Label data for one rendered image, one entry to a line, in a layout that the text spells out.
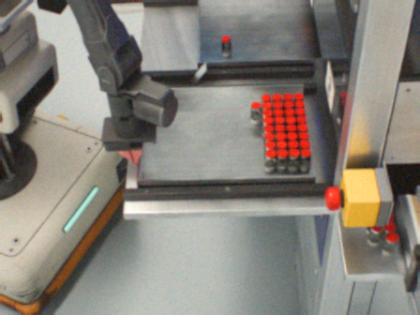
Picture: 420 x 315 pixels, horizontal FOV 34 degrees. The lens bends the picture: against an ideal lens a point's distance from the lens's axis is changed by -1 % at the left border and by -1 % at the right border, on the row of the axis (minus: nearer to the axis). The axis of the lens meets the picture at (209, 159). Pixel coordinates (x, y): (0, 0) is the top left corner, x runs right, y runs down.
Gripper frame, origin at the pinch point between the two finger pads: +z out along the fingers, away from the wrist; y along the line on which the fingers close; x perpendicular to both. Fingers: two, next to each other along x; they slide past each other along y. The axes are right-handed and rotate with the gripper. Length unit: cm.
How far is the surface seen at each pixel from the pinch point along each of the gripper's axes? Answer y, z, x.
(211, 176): 14.8, 2.2, -3.0
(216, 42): 16.3, 2.3, 38.7
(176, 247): -1, 90, 42
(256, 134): 24.2, 2.4, 8.1
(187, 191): 10.3, 0.4, -8.1
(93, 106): -36, 90, 112
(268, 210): 25.5, 2.8, -11.4
